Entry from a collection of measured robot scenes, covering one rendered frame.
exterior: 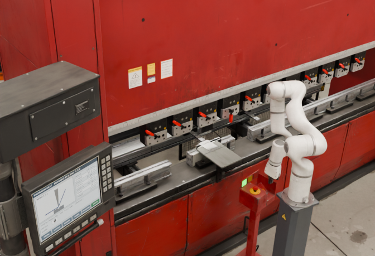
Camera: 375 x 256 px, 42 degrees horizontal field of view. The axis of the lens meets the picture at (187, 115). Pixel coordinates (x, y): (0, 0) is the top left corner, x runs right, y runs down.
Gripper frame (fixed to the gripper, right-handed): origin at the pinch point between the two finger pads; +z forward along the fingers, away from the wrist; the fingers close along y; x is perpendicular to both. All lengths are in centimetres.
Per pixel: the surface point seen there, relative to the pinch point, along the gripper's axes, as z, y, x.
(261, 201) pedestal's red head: 10.0, 2.8, -10.6
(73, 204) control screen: -55, -14, -143
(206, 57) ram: -78, -49, -23
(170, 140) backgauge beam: -5, -70, -26
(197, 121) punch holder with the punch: -34, -47, -27
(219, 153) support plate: -13.1, -31.4, -18.9
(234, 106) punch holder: -37, -41, 3
